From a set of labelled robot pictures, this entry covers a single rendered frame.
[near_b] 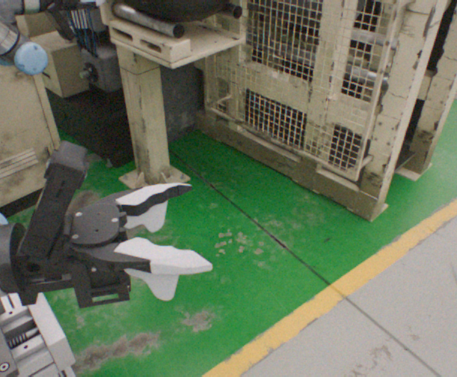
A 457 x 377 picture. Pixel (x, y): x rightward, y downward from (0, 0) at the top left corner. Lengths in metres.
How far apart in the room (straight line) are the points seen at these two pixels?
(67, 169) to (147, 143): 1.68
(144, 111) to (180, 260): 1.63
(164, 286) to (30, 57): 0.85
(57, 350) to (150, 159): 1.37
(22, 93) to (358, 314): 1.61
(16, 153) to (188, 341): 1.12
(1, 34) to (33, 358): 0.71
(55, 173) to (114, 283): 0.14
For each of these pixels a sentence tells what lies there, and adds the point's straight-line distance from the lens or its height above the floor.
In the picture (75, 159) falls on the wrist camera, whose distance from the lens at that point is 0.40.
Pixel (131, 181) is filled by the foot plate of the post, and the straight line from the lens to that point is 2.29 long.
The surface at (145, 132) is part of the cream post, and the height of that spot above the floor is 0.34.
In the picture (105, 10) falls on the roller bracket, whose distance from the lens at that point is 1.74.
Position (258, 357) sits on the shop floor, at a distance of 1.59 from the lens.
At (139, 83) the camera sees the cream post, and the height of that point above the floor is 0.58.
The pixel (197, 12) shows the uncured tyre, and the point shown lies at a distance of 1.54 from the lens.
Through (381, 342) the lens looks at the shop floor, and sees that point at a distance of 1.71.
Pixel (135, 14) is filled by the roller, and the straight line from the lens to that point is 1.65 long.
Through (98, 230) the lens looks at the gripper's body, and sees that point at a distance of 0.45.
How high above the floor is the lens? 1.37
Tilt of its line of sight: 39 degrees down
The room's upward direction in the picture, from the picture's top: straight up
